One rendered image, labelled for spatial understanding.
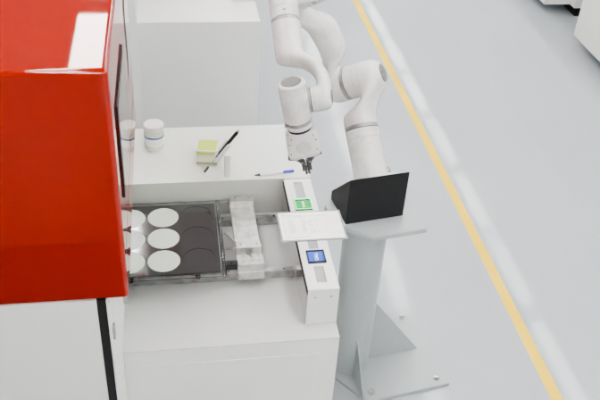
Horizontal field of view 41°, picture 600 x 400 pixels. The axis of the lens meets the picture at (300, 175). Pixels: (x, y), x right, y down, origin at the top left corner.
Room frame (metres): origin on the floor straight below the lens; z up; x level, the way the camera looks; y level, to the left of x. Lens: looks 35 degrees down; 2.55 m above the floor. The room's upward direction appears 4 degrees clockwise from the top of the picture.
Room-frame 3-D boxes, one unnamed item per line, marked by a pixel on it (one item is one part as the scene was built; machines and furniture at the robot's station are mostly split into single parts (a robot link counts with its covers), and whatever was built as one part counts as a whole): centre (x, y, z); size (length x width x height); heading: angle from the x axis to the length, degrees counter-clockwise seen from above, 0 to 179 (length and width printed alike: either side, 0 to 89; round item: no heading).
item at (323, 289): (1.97, -0.04, 0.89); 0.55 x 0.09 x 0.14; 11
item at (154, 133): (2.37, 0.53, 1.01); 0.07 x 0.07 x 0.10
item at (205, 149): (2.30, 0.33, 1.00); 0.07 x 0.07 x 0.07; 2
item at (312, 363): (2.06, 0.24, 0.41); 0.96 x 0.64 x 0.82; 11
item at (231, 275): (1.86, 0.25, 0.84); 0.50 x 0.02 x 0.03; 101
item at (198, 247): (1.95, 0.42, 0.90); 0.34 x 0.34 x 0.01; 11
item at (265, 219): (2.12, 0.30, 0.84); 0.50 x 0.02 x 0.03; 101
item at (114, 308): (1.73, 0.51, 1.02); 0.81 x 0.03 x 0.40; 11
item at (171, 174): (2.36, 0.30, 0.89); 0.62 x 0.35 x 0.14; 101
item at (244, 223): (2.01, 0.16, 0.87); 0.36 x 0.08 x 0.03; 11
